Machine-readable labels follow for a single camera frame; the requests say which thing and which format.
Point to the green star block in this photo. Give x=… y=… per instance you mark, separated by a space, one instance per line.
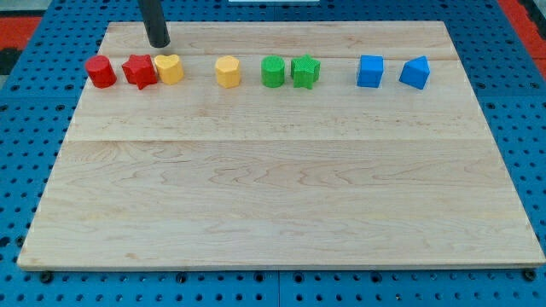
x=305 y=71

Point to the red star block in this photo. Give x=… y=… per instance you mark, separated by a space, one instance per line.
x=139 y=70

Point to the light wooden board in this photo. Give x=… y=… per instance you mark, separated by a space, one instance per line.
x=194 y=176

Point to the green cylinder block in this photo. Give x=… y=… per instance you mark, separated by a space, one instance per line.
x=272 y=71

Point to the yellow pentagon block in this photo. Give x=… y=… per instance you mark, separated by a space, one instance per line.
x=228 y=72

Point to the yellow heart block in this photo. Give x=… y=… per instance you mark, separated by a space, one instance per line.
x=169 y=68

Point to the blue cube block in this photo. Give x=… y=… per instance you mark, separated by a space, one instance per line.
x=370 y=71

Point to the black cylindrical pointer rod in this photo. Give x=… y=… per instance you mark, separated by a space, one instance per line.
x=154 y=22

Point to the red cylinder block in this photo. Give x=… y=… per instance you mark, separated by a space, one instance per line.
x=100 y=71

